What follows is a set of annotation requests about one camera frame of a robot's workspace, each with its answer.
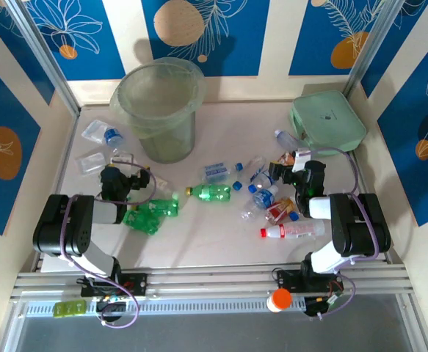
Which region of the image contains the white bottle with orange cap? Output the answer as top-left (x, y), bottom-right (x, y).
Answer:
top-left (266, 287), bottom-right (293, 314)

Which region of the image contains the mint green zip case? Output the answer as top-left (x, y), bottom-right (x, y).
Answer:
top-left (289, 90), bottom-right (368, 158)

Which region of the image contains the crushed bottle with blue label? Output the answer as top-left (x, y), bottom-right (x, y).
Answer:
top-left (103, 127), bottom-right (126, 148)

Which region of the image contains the translucent grey waste bin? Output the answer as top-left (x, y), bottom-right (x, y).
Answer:
top-left (137, 109), bottom-right (196, 164)

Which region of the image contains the clear plastic clamshell container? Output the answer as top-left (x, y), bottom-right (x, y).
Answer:
top-left (74, 152), bottom-right (107, 174)
top-left (80, 119), bottom-right (109, 143)

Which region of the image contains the white bottle with red cap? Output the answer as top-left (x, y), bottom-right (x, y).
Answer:
top-left (259, 219), bottom-right (326, 241)

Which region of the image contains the clear bottle blue white label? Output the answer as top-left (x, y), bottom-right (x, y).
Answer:
top-left (200, 161), bottom-right (244, 184)

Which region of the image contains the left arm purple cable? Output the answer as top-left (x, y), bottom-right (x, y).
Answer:
top-left (61, 159), bottom-right (159, 329)

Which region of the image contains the clear labelled bottle blue cap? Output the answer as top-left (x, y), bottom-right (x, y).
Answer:
top-left (247, 171), bottom-right (276, 194)

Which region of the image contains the aluminium frame post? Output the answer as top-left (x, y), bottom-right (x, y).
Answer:
top-left (0, 0), bottom-right (82, 117)
top-left (343, 0), bottom-right (408, 100)

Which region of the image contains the red label bottle blue cap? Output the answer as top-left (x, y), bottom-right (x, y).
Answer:
top-left (264, 197), bottom-right (301, 225)

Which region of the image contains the crushed green plastic bottle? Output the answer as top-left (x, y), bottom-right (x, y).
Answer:
top-left (121, 208), bottom-right (163, 235)

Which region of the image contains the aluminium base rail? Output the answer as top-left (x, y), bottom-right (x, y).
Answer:
top-left (10, 260), bottom-right (410, 300)

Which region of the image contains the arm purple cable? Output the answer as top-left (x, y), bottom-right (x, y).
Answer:
top-left (61, 159), bottom-right (159, 329)
top-left (306, 146), bottom-right (380, 320)

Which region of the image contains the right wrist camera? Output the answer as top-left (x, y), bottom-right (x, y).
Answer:
top-left (292, 148), bottom-right (313, 173)

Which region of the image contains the small bottle round blue label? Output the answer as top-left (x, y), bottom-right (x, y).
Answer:
top-left (253, 184), bottom-right (280, 210)

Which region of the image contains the bluish clear bottle grey cap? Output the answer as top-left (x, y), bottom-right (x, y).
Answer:
top-left (274, 128), bottom-right (307, 152)

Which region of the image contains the white slotted cable duct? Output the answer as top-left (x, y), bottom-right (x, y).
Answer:
top-left (24, 296), bottom-right (307, 318)

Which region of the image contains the cluster of clear blue-cap bottles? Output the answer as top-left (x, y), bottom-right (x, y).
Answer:
top-left (233, 156), bottom-right (269, 191)

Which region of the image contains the small orange plastic bottle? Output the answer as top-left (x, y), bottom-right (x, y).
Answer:
top-left (271, 151), bottom-right (296, 166)

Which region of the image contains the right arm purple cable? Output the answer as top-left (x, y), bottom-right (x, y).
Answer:
top-left (306, 146), bottom-right (380, 320)

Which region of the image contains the clear plastic trash bin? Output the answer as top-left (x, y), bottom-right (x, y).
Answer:
top-left (109, 57), bottom-right (207, 139)

